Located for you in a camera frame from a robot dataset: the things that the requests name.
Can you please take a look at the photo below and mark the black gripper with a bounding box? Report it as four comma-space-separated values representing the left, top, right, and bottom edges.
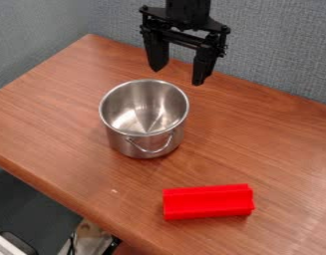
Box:
141, 0, 231, 86

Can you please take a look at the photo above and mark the red plastic block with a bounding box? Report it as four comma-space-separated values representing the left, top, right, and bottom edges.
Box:
164, 183, 255, 220

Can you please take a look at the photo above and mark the stainless steel pot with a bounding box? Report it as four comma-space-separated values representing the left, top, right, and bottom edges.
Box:
100, 79, 189, 158

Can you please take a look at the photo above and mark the white box corner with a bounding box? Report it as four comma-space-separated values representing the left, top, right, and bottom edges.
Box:
0, 232, 38, 255

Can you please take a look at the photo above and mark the grey table leg bracket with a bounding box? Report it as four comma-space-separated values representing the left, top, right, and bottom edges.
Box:
58, 219, 121, 255

